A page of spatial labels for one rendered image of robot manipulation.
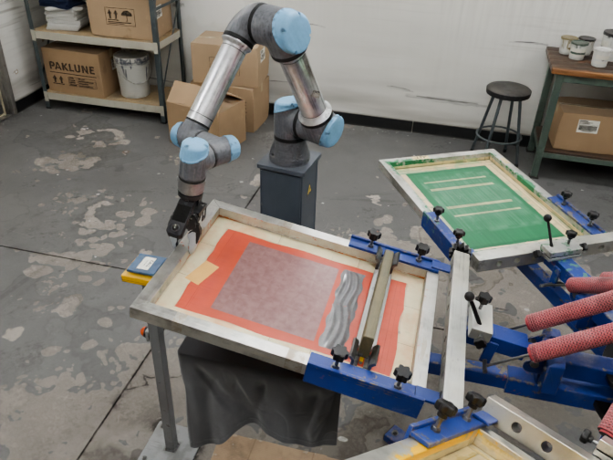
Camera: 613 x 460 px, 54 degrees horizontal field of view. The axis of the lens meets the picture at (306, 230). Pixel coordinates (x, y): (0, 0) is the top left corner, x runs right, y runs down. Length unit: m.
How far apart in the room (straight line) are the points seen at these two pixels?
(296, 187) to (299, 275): 0.44
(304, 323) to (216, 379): 0.31
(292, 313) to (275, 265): 0.21
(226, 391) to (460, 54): 4.05
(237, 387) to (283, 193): 0.76
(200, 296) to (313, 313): 0.32
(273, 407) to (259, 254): 0.47
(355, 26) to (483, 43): 1.07
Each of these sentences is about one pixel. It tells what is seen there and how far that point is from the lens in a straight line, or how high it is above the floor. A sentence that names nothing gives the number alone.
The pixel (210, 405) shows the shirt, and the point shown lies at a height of 0.74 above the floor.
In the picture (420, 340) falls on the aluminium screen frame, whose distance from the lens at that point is 1.71.
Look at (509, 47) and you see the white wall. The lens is 5.34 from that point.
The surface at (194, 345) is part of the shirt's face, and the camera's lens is 1.80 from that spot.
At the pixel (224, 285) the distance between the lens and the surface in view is 1.77.
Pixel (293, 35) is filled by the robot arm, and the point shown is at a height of 1.73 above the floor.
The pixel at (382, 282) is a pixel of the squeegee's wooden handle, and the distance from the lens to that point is 1.74.
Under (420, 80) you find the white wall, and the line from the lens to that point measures 5.43.
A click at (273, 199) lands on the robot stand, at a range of 2.24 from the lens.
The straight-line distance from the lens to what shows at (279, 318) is 1.69.
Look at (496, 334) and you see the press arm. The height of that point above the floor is 1.06.
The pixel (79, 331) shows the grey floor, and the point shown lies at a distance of 3.39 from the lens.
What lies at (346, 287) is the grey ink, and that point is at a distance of 1.84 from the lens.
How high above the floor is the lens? 2.19
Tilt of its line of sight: 33 degrees down
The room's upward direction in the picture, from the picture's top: 2 degrees clockwise
